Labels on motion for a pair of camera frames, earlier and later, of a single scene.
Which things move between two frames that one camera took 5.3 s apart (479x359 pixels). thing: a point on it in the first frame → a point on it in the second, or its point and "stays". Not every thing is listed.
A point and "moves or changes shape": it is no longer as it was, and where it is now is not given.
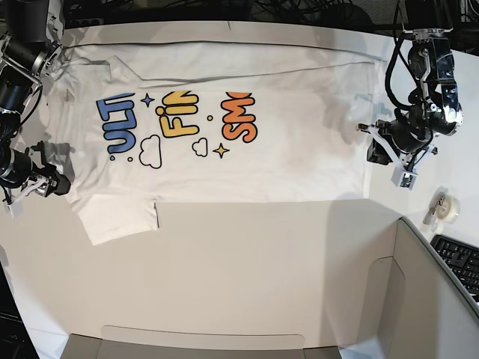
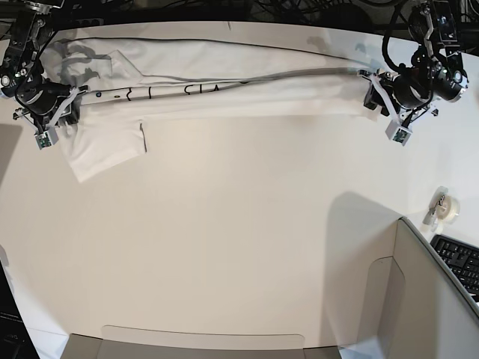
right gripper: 380,150 → 400,93
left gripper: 43,179 → 47,105
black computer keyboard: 462,259 stays
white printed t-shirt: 197,121 moves or changes shape
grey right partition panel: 415,309 stays
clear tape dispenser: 443,209 stays
